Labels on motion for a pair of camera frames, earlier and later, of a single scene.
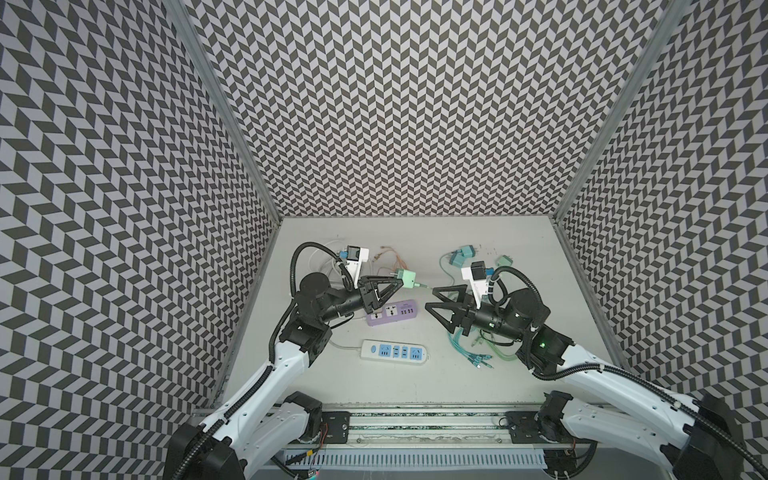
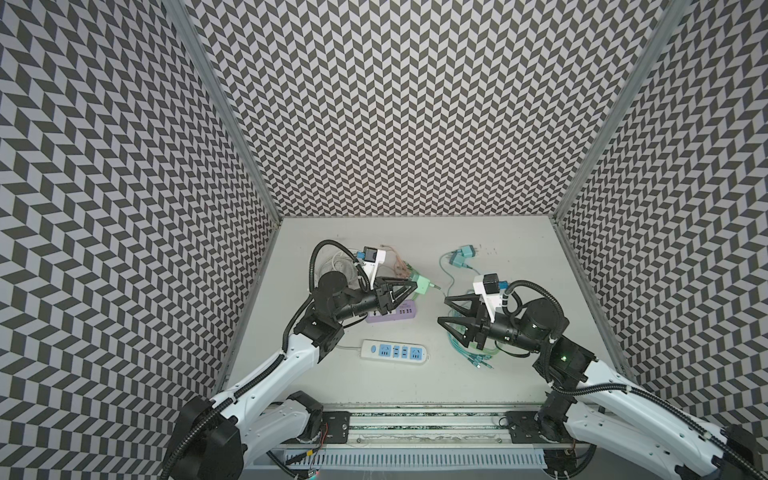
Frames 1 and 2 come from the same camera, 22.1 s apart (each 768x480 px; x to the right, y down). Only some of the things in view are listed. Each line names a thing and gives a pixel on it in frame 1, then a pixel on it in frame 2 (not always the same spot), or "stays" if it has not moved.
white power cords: (323, 261) to (341, 261)
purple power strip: (393, 312) stays
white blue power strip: (393, 352) stays
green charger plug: (504, 260) to (422, 284)
